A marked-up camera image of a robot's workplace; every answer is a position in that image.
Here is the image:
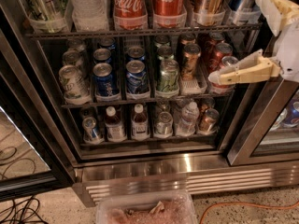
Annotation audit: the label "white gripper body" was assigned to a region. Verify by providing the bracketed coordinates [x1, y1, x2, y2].
[274, 21, 299, 82]

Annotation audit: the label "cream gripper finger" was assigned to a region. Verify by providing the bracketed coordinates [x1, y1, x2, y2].
[208, 49, 280, 85]
[255, 0, 299, 36]

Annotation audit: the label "red can front right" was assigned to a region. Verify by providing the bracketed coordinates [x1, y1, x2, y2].
[212, 56, 238, 89]

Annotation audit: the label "red can behind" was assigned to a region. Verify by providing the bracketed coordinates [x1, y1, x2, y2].
[207, 42, 233, 73]

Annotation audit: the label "blue can behind right door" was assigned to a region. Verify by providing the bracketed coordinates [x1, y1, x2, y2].
[282, 100, 299, 128]

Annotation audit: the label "gold brown can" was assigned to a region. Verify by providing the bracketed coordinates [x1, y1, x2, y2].
[181, 43, 201, 80]

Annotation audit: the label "closed right fridge door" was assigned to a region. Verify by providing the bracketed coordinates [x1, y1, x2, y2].
[227, 77, 299, 166]

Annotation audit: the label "copper can bottom shelf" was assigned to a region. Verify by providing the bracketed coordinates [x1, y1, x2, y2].
[198, 108, 220, 133]

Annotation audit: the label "clear water bottle bottom shelf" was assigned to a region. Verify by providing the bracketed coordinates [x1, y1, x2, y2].
[176, 102, 199, 136]

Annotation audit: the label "clear water bottle shelf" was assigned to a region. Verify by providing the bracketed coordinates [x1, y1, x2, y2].
[176, 102, 199, 136]
[71, 0, 109, 32]

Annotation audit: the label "silver can bottom shelf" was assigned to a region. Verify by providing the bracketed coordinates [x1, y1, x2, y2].
[155, 111, 173, 135]

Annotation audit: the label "blue pepsi can front centre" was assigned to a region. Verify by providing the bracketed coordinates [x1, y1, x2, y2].
[126, 60, 149, 94]

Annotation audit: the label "blue pepsi can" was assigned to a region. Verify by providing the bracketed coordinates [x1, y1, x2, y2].
[126, 60, 149, 94]
[93, 63, 119, 97]

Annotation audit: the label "steel fridge cabinet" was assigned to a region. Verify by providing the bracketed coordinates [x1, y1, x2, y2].
[0, 0, 298, 206]

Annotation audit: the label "blue pepsi can front left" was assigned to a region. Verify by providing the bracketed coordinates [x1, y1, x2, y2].
[93, 63, 119, 97]

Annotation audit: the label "small blue can bottom shelf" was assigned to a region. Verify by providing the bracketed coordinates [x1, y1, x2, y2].
[82, 117, 102, 143]

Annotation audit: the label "clear water bottle top shelf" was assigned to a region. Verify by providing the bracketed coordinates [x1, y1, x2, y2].
[71, 0, 109, 32]

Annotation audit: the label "white green can front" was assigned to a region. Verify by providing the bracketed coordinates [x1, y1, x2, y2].
[59, 65, 89, 99]

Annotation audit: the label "green striped can top shelf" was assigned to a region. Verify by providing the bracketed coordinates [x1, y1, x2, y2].
[26, 0, 68, 33]

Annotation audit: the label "open glass fridge door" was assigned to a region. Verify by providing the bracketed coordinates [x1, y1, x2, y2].
[0, 7, 75, 201]

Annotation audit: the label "brown drink bottle right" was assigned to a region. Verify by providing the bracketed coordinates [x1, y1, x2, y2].
[131, 104, 150, 140]

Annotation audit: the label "brown drink bottle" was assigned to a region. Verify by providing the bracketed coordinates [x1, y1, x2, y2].
[131, 104, 150, 140]
[105, 106, 126, 142]

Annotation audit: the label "brown drink bottle left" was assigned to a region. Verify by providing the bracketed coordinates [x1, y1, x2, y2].
[105, 106, 126, 142]

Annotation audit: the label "clear plastic bin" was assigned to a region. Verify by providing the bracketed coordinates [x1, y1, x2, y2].
[96, 190, 197, 224]

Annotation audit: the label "orange extension cable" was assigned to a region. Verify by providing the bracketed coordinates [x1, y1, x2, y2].
[199, 199, 299, 224]

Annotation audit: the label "black cables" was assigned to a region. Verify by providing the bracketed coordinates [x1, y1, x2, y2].
[0, 195, 50, 224]

